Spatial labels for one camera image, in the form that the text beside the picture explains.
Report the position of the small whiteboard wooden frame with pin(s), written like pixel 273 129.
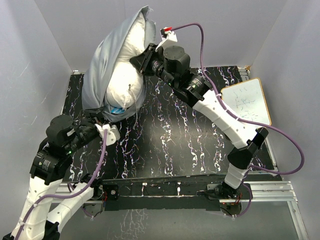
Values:
pixel 248 101

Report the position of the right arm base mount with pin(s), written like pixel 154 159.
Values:
pixel 224 192

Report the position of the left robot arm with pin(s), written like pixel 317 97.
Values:
pixel 45 213

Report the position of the grey pillowcase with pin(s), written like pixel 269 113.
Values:
pixel 96 79

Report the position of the white pillow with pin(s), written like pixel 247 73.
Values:
pixel 126 83

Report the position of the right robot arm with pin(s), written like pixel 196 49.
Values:
pixel 172 65

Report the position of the aluminium frame rail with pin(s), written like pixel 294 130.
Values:
pixel 174 194

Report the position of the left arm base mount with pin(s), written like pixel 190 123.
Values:
pixel 102 193

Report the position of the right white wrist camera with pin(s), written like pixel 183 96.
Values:
pixel 168 37

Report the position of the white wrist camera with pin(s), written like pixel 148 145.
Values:
pixel 168 37
pixel 108 133

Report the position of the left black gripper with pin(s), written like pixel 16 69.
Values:
pixel 93 121

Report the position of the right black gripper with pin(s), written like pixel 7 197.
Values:
pixel 143 61

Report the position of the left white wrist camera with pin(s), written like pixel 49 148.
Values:
pixel 108 133

